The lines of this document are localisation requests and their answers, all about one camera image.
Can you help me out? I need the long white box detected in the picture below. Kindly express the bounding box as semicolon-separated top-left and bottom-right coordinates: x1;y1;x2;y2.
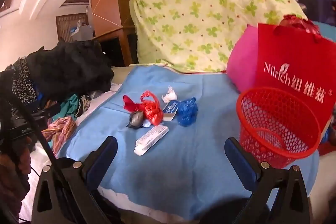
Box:
134;126;169;155

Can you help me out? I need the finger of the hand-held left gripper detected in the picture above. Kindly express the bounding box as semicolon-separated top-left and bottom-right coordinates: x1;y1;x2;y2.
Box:
31;103;61;122

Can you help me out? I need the crumpled white tissue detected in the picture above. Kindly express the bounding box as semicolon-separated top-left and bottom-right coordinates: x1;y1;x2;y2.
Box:
161;85;177;103

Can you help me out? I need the green floral quilt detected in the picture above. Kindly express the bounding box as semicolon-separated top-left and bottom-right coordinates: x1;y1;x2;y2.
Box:
130;0;309;73

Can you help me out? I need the brown fuzzy cloth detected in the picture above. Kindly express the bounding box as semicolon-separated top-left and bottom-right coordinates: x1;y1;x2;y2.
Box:
0;145;32;219

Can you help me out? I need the red shopping bag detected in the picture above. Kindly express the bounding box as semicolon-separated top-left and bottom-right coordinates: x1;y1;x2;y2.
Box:
252;14;336;140

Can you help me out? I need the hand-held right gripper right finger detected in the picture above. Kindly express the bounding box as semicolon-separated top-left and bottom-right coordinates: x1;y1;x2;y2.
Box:
224;137;318;224

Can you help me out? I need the black cable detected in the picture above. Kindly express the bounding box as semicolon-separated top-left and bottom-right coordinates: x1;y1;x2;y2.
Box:
5;93;69;182

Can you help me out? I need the grey foil wrapper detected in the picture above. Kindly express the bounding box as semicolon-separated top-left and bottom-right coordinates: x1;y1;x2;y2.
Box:
128;111;145;130

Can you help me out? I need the teal cloth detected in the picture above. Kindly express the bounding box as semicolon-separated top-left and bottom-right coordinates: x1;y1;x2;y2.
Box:
56;94;79;119

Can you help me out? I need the pink pillow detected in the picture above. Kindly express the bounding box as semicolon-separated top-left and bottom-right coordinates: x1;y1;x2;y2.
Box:
226;24;260;93

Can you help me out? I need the black white-dotted cloth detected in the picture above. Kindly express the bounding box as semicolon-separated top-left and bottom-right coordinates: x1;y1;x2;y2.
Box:
10;57;40;106

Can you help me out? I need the white bed sheet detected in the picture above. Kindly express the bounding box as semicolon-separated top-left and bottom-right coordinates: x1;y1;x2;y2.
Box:
18;67;184;224

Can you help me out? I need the red mesh plastic basket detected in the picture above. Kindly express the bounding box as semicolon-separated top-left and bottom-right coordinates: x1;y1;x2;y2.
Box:
236;87;322;169

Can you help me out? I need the blue plastic bag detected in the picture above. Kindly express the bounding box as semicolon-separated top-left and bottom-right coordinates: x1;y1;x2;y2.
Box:
177;97;198;126

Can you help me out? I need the striped colourful cloth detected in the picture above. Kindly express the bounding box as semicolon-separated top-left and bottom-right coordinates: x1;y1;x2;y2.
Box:
42;116;76;159

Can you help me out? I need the black fluffy garment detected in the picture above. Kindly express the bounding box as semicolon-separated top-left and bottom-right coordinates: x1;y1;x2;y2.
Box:
26;40;114;98

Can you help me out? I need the small blue box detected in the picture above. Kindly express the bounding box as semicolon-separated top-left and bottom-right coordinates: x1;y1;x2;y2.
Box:
162;100;180;122

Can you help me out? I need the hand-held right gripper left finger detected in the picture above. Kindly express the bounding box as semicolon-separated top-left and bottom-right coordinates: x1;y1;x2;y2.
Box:
31;136;118;224

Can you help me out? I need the light blue cloth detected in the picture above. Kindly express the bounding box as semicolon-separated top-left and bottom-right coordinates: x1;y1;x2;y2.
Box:
56;64;319;222

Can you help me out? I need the red wrapper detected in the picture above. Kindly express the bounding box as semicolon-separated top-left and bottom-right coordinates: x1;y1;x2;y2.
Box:
123;95;143;112

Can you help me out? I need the red plastic bag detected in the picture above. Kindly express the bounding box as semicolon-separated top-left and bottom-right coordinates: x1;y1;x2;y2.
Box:
140;91;164;126

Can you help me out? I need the wooden lattice door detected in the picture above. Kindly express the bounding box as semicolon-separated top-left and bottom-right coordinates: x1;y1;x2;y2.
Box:
56;13;90;43

